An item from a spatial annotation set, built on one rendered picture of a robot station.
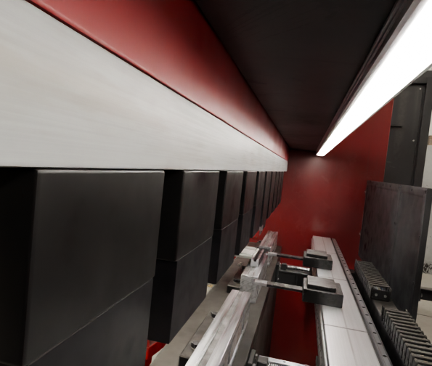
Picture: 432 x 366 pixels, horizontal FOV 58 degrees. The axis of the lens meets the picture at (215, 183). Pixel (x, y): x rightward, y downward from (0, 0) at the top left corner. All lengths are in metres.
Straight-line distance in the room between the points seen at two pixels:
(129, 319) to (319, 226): 2.22
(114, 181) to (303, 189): 2.24
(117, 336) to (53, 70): 0.17
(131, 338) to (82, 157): 0.15
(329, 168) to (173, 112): 2.16
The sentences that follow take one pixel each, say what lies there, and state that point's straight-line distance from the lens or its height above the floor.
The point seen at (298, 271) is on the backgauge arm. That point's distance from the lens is 2.09.
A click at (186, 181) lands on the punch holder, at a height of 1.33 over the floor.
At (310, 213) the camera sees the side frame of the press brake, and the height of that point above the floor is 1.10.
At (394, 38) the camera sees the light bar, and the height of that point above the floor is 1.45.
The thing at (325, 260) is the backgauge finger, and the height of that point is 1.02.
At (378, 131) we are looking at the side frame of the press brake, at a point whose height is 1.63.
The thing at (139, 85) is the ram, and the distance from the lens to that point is 0.25.
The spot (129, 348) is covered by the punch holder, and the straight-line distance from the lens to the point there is 0.30.
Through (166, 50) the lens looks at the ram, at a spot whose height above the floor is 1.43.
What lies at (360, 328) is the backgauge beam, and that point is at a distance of 1.07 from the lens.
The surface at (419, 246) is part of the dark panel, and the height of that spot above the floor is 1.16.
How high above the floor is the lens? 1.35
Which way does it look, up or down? 3 degrees down
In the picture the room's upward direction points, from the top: 6 degrees clockwise
